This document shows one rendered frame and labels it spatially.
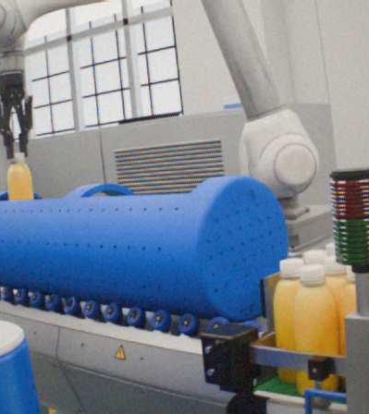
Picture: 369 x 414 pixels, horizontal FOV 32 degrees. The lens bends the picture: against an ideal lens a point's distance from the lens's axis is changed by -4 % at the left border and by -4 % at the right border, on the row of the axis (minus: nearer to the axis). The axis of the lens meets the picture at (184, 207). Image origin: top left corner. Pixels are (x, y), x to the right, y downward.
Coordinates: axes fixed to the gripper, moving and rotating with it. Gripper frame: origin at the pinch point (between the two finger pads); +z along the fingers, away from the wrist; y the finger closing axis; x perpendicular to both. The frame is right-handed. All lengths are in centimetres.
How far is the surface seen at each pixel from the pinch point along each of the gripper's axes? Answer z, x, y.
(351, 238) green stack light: 18, 121, 38
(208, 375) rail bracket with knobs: 43, 85, 23
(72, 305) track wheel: 39, 32, 10
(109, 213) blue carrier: 18, 50, 10
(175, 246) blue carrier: 24, 70, 13
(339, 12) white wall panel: -71, -39, -261
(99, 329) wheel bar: 44, 41, 11
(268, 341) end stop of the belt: 39, 91, 15
